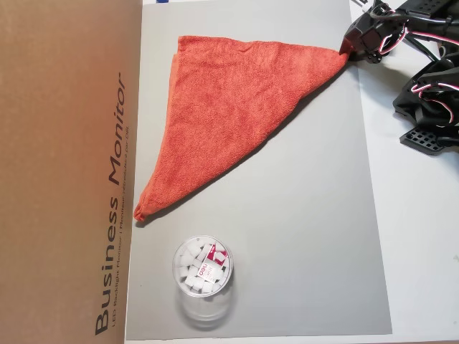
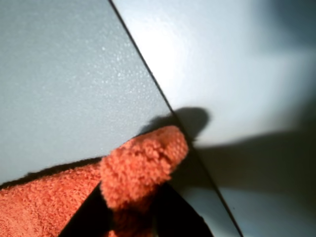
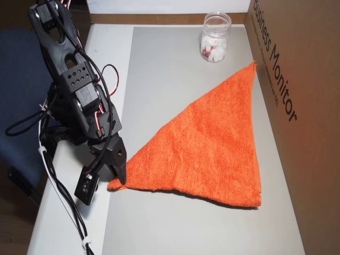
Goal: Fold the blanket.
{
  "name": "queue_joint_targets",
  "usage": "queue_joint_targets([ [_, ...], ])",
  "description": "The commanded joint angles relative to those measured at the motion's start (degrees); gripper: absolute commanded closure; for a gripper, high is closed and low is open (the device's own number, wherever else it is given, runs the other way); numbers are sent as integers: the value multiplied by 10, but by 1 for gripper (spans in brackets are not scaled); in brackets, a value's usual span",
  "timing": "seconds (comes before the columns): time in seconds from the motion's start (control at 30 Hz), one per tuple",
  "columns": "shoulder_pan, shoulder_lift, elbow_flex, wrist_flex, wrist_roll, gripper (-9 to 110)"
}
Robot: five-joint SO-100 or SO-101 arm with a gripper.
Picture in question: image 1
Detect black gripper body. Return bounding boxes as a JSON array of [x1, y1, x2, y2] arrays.
[[342, 12, 394, 65]]

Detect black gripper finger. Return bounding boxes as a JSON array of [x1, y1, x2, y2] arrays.
[[339, 35, 358, 61]]

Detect orange terry towel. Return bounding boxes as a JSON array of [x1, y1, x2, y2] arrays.
[[133, 34, 351, 222]]

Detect grey table mat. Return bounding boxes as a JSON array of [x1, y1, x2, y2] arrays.
[[125, 3, 394, 341]]

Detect red white eraser packet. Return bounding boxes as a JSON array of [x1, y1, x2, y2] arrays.
[[195, 243, 230, 284]]

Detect white eraser cubes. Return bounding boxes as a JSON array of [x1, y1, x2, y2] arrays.
[[174, 238, 232, 295]]

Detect clear plastic jar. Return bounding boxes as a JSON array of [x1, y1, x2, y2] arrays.
[[171, 234, 240, 329]]

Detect brown Business Monitor cardboard box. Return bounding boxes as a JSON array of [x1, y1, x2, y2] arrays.
[[0, 0, 144, 344]]

